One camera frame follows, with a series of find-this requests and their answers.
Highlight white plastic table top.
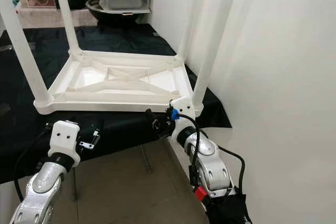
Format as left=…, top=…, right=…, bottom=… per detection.
left=33, top=51, right=204, bottom=114

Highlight black tablecloth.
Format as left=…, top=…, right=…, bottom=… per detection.
left=0, top=25, right=233, bottom=185

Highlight black wok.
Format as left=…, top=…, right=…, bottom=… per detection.
left=86, top=0, right=151, bottom=26

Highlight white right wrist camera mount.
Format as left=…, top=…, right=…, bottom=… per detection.
left=169, top=97, right=196, bottom=141

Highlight grey metal table frame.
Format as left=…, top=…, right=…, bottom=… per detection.
left=70, top=144, right=154, bottom=202

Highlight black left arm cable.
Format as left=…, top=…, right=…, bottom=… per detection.
left=12, top=130, right=54, bottom=205

